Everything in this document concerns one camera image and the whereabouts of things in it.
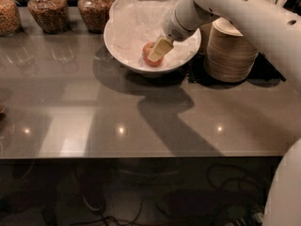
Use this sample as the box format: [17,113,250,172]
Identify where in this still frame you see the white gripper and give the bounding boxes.
[148,1,196,62]

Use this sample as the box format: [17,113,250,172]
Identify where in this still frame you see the red apple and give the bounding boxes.
[141,41,165,68]

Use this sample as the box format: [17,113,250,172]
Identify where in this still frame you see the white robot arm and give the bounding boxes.
[149,0,301,226]

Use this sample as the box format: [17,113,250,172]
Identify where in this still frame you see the white ceramic bowl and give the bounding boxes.
[103,17,201,77]

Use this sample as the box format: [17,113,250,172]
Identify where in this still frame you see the white tissue paper liner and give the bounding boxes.
[103,0,201,75]

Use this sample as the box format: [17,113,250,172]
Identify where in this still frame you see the back stack paper bowls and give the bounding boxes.
[199,24,212,54]

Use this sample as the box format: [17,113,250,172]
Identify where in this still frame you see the stack paper bowls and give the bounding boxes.
[204,18,259,83]
[199,24,212,54]

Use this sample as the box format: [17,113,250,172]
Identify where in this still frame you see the front stack paper bowls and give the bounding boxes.
[204,18,259,83]

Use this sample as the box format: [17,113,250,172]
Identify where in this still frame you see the right glass cereal jar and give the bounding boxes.
[77,0,114,33]

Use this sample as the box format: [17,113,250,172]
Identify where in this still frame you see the glass cereal jar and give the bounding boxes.
[77,0,114,33]
[27,0,70,34]
[0,0,22,37]

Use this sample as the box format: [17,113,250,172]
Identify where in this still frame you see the middle glass cereal jar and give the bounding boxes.
[27,0,70,34]

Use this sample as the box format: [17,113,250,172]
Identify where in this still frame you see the left glass cereal jar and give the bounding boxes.
[0,0,22,37]

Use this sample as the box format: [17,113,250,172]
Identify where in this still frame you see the black floor cables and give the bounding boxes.
[69,163,271,226]

